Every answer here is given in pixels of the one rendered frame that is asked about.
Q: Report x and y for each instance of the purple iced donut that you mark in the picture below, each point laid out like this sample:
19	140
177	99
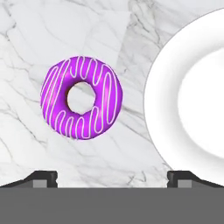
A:
55	96

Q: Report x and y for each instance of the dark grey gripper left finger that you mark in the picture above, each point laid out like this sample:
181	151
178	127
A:
43	177

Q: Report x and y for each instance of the white plate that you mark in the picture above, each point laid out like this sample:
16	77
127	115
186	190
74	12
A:
186	96

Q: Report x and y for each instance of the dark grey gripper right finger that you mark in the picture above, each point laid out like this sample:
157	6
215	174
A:
180	176

